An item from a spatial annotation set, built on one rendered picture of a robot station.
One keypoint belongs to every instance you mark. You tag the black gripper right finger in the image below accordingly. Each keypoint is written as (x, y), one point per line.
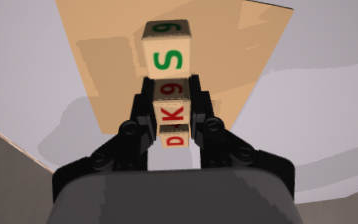
(221, 148)

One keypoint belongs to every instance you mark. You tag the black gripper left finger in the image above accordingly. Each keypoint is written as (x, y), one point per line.
(120, 153)

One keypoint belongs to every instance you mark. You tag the tan flat mat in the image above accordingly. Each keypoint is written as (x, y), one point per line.
(232, 41)

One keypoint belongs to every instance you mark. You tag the wooden letter block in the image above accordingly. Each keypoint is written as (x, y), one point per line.
(174, 135)
(167, 48)
(171, 101)

